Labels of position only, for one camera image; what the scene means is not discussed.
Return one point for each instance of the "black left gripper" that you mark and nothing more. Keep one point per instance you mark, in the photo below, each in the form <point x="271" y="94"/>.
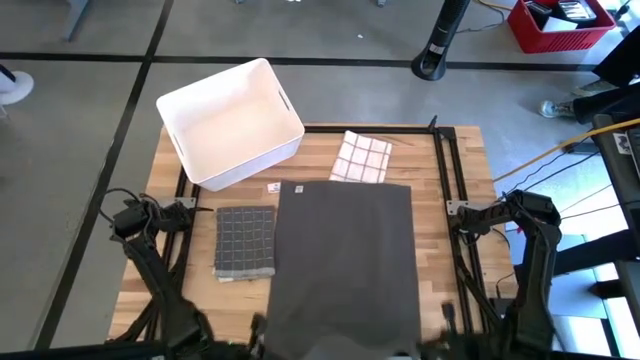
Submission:
<point x="235" y="352"/>

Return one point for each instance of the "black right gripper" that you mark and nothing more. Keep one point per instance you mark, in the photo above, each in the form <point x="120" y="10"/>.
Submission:
<point x="460" y="350"/>

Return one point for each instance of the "grey towel with dashed grid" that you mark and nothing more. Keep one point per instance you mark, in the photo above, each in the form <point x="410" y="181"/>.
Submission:
<point x="245" y="240"/>

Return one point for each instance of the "plain dark grey towel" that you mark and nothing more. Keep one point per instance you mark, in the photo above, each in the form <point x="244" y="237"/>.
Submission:
<point x="345" y="260"/>

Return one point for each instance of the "white towel with red checks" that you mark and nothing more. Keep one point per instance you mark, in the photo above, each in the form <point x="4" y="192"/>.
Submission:
<point x="360" y="157"/>

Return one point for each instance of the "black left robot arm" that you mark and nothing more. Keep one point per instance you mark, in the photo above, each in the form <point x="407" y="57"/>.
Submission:
<point x="165" y="300"/>

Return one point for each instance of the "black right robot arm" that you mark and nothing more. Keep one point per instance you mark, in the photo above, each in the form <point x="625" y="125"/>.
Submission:
<point x="535" y="260"/>

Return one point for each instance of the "black desk leg beam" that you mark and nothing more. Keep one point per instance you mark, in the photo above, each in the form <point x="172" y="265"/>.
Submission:
<point x="590" y="255"/>

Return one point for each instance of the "black desk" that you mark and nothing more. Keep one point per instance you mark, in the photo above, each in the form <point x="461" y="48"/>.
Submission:
<point x="612" y="185"/>

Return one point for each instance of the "white plastic basket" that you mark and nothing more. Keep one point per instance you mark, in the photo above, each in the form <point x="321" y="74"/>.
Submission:
<point x="225" y="120"/>

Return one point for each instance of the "person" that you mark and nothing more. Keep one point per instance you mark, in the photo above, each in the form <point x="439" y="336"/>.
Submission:
<point x="610" y="105"/>

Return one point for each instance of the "red plastic crate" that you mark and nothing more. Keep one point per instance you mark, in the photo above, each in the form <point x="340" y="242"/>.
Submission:
<point x="530" y="40"/>

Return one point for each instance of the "white paper sheet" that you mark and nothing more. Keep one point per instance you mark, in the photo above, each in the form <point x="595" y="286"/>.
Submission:
<point x="560" y="25"/>

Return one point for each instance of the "black device in crate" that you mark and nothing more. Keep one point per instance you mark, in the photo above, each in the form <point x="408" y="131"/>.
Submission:
<point x="575" y="10"/>

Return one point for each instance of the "white round stool base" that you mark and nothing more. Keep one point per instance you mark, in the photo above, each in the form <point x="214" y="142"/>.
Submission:
<point x="17" y="87"/>

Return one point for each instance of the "grey table leg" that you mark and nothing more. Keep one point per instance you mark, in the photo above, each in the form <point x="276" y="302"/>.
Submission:
<point x="80" y="17"/>

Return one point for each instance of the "black aluminium table frame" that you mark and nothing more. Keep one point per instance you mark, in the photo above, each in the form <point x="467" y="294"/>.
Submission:
<point x="325" y="129"/>

